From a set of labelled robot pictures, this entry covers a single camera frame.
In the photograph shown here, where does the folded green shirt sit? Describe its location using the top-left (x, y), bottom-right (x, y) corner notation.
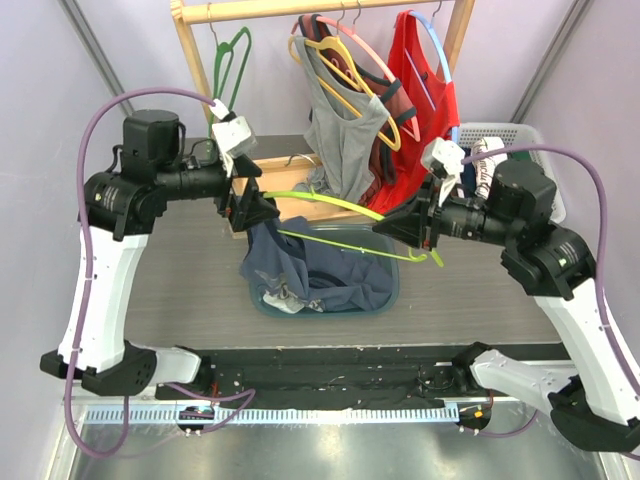
top-left (507, 150), bottom-right (534, 162)

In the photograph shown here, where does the dark green hanger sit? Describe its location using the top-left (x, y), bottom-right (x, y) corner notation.
top-left (207, 26), bottom-right (252, 131)

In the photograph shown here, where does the light blue hanger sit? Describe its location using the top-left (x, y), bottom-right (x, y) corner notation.
top-left (405, 10), bottom-right (461, 146)

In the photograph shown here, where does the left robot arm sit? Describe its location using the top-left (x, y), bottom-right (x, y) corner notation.
top-left (40, 110), bottom-right (279, 399)

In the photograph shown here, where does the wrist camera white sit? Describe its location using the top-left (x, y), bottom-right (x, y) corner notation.
top-left (421, 137), bottom-right (465, 206)
top-left (210, 100), bottom-right (257, 178)

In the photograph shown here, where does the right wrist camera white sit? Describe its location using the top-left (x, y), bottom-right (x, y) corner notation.
top-left (421, 137), bottom-right (465, 206)

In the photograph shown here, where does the yellow hanger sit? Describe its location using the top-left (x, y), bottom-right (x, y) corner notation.
top-left (288, 35), bottom-right (401, 151)

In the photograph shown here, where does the wooden clothes rack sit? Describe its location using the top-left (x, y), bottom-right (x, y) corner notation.
top-left (170, 1), bottom-right (475, 223)

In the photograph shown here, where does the grey tank top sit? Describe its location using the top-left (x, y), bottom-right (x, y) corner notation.
top-left (291, 36), bottom-right (389, 203)

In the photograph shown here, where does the maroon tank top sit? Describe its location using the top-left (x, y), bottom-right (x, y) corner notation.
top-left (293, 14), bottom-right (418, 205)

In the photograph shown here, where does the red tank top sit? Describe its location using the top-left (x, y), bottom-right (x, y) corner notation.
top-left (367, 10), bottom-right (460, 213)

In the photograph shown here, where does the aluminium frame post right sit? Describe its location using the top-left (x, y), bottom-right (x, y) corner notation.
top-left (510, 0), bottom-right (593, 123)

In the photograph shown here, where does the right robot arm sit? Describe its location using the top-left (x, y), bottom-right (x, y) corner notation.
top-left (373, 159), bottom-right (639, 455)

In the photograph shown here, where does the folded navy shirt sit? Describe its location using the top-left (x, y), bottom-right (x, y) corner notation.
top-left (460, 164), bottom-right (477, 198)

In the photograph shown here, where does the aluminium frame post left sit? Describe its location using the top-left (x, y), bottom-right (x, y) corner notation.
top-left (58, 0), bottom-right (138, 146)

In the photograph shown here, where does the white slotted cable duct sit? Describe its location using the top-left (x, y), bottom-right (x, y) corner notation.
top-left (84, 405), bottom-right (460, 426)

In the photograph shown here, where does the white tank top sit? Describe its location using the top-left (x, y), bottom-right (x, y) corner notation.
top-left (262, 285), bottom-right (306, 314)

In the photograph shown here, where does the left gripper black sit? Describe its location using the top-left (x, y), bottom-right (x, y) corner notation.
top-left (157, 150), bottom-right (280, 230)

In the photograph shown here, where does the navy blue tank top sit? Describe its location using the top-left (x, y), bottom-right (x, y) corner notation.
top-left (239, 215), bottom-right (396, 314)

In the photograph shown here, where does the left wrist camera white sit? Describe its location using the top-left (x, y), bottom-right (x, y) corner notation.
top-left (210, 100), bottom-right (257, 178)

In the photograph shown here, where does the white plastic basket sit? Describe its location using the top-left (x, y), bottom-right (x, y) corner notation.
top-left (457, 122), bottom-right (566, 223)

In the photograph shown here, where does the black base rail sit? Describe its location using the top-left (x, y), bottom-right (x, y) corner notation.
top-left (154, 344), bottom-right (571, 411)

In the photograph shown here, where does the teal plastic bin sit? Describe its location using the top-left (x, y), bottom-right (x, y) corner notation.
top-left (248, 223), bottom-right (400, 318)

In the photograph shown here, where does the pink hanger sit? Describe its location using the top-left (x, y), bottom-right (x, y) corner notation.
top-left (293, 14), bottom-right (421, 141)

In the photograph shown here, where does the aluminium frame post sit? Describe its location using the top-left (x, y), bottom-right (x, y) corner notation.
top-left (510, 0), bottom-right (593, 123)
top-left (58, 0), bottom-right (138, 146)

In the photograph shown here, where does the lime green hanger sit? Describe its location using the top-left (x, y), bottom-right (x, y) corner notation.
top-left (262, 191), bottom-right (444, 268)

